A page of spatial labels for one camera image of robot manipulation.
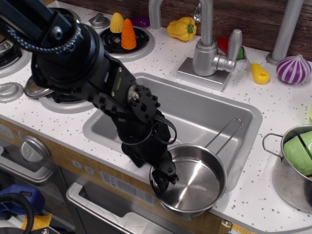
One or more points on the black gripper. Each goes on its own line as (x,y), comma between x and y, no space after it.
(148,143)

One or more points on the steel saucepan with wire handle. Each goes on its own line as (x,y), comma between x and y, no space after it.
(203,160)

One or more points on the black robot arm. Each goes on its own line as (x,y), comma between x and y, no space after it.
(69,58)

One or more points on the grey toy sink basin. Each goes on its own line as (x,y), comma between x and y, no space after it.
(187,108)

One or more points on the grey oven dial knob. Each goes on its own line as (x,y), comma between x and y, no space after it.
(33,150)

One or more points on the front black stove burner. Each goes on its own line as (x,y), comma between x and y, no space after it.
(65,107)

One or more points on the black stove burner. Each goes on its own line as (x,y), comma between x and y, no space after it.
(12,58)
(65,107)

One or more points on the silver toy faucet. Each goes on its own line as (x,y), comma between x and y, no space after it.
(208,68)

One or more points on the back right black burner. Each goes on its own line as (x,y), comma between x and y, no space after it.
(144,45)

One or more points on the orange toy carrot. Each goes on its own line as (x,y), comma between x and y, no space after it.
(128,37)

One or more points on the steel pot lid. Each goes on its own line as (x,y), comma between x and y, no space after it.
(34,91)

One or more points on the yellow toy bell pepper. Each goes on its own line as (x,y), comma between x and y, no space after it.
(183,29)

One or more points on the red toy pepper slice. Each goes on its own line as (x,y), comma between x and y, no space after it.
(223,46)

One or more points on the purple toy eggplant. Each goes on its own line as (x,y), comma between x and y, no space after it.
(139,21)

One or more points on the blue plastic tool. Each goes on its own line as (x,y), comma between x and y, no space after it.
(21,200)

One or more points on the yellow toy corn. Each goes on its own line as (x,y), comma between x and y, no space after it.
(116,25)

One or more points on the grey rear stove knob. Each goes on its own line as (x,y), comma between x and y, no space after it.
(99,21)

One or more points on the grey stove knob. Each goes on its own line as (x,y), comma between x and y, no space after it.
(10,92)
(99,21)

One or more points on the green toy cabbage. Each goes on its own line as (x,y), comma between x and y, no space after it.
(298,152)

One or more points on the grey stove knob front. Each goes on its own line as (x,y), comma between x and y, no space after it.
(10,92)

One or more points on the back left black burner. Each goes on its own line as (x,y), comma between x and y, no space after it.
(66,13)

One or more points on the left black stove burner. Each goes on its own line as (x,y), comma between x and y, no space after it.
(12,58)

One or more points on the yellow green toy piece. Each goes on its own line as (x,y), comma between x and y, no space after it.
(310,113)

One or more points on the purple striped toy onion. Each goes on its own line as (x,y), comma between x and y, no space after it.
(294,70)

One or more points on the grey dishwasher door handle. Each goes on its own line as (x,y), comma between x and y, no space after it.
(102,212)

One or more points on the grey oven door handle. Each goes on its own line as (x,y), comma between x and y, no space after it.
(39,178)

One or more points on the steel pot with handle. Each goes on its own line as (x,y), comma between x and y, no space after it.
(293,186)

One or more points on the grey vertical post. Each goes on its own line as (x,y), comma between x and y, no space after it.
(286,31)

